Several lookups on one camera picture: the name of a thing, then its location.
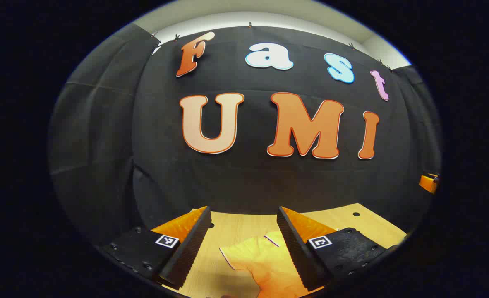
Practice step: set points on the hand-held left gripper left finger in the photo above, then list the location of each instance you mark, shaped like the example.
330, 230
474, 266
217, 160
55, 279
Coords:
190, 248

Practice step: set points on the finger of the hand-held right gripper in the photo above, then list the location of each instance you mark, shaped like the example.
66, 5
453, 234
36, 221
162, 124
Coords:
427, 183

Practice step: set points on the orange T-shirt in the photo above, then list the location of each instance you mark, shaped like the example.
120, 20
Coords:
265, 265

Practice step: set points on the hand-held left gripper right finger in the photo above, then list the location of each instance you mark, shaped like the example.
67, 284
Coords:
296, 248

